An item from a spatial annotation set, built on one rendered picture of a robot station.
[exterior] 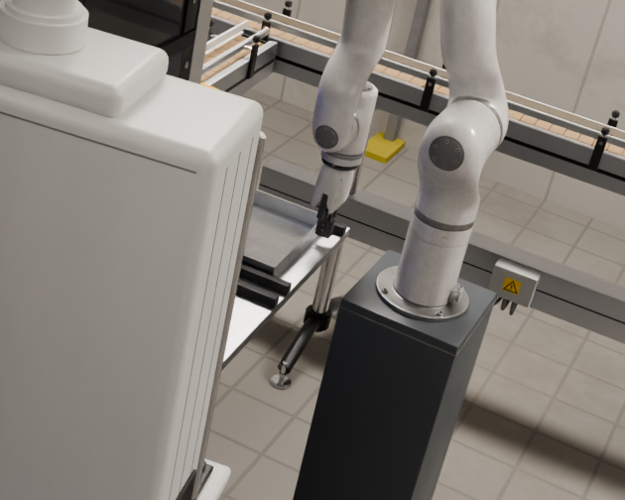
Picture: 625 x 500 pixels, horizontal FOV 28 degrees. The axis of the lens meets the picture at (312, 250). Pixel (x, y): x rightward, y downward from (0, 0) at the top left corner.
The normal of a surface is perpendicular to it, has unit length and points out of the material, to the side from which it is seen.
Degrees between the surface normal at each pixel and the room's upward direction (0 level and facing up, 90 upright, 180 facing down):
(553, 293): 90
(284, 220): 0
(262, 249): 0
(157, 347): 90
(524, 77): 90
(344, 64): 43
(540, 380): 0
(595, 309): 90
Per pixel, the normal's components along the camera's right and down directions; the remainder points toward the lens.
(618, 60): -0.42, 0.39
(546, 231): 0.19, -0.84
